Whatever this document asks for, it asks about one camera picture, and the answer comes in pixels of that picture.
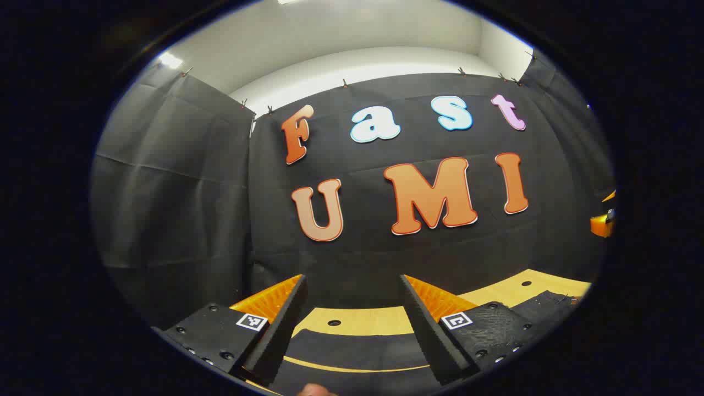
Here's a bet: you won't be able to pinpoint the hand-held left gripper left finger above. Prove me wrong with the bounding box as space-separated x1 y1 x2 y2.
151 274 309 387

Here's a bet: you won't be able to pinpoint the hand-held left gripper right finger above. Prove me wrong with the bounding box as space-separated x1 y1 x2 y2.
399 274 534 386

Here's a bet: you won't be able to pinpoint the dark grey jeans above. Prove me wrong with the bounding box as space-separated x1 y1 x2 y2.
269 290 581 396

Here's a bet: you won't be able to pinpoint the black backdrop cloth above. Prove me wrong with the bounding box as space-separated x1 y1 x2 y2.
91 52 615 331

